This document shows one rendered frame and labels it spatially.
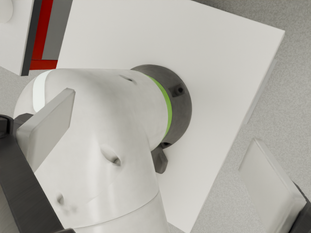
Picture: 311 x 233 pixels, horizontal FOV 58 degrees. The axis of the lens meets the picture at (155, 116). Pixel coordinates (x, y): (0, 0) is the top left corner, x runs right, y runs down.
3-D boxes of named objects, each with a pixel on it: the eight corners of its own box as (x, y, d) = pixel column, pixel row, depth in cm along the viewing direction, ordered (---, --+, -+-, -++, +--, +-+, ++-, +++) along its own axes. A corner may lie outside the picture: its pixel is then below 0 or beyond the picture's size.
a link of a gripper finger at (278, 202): (294, 198, 14) (308, 201, 14) (252, 136, 20) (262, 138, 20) (269, 242, 15) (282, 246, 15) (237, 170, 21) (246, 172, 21)
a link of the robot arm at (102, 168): (114, 172, 47) (20, 230, 30) (92, 80, 46) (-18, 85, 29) (187, 162, 42) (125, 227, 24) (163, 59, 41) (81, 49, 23)
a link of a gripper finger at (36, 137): (26, 185, 14) (10, 181, 14) (70, 127, 20) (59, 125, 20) (32, 132, 13) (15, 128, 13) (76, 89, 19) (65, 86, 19)
